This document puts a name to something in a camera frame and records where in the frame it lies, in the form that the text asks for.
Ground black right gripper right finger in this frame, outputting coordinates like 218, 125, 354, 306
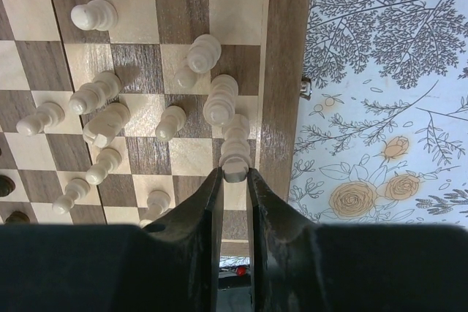
246, 169, 467, 311

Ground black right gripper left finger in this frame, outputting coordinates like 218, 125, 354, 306
1, 168, 223, 311

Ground white chess king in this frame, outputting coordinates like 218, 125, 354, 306
219, 114, 252, 183

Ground wooden chess board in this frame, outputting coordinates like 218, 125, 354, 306
0, 0, 315, 254

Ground white chess knight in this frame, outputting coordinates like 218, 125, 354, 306
83, 102, 131, 148

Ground white chess queen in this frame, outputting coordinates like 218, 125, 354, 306
203, 74, 238, 126

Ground white chess bishop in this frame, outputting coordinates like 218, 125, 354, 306
68, 72, 122, 115

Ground white chess rook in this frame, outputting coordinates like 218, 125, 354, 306
186, 34, 222, 74

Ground floral table mat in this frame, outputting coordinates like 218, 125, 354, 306
288, 0, 467, 228

